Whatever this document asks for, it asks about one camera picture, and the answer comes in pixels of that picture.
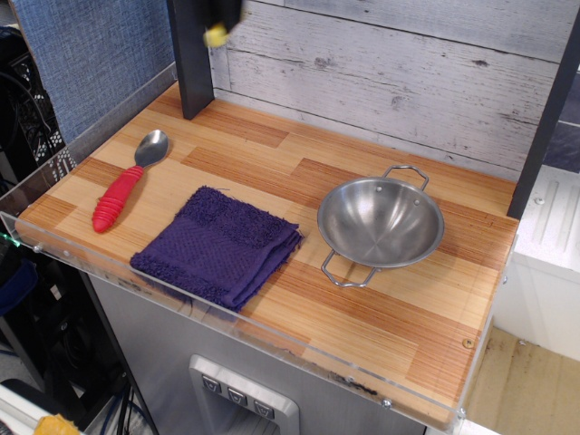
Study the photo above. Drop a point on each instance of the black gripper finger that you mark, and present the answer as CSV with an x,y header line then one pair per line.
x,y
224,13

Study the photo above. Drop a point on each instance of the yellow ridged tube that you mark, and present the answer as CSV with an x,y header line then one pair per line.
x,y
216,36

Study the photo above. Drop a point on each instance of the purple folded cloth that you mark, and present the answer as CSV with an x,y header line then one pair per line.
x,y
219,248

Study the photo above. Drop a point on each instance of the blue fabric partition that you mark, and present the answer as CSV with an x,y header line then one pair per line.
x,y
101,62

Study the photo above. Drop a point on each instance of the black plastic crate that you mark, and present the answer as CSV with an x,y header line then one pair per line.
x,y
30,135

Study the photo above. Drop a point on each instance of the clear acrylic table guard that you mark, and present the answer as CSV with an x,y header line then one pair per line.
x,y
352,359

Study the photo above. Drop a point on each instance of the silver button panel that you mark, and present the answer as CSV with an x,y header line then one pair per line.
x,y
233,404

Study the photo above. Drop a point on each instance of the yellow object at bottom left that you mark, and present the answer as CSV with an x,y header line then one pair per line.
x,y
55,425

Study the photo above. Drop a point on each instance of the dark grey left post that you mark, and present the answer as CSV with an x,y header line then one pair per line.
x,y
187,24

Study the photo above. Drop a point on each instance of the dark grey post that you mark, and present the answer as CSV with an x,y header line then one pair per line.
x,y
555,103
187,24

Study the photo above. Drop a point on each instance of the spoon with red handle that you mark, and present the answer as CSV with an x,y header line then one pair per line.
x,y
152,149

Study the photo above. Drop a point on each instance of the steel bowl with wire handles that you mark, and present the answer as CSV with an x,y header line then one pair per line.
x,y
381,222

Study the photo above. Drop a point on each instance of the dark grey right post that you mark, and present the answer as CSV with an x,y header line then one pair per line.
x,y
555,103

